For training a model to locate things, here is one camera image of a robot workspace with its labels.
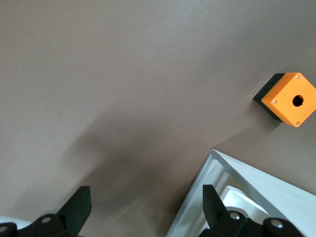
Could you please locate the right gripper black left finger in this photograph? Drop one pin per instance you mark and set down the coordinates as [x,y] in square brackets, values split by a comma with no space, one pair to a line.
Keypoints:
[76,207]

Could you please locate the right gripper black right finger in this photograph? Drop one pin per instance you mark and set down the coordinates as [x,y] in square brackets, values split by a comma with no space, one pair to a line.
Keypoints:
[212,207]

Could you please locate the orange box with hole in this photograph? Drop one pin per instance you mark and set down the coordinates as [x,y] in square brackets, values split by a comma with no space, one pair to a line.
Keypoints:
[284,98]

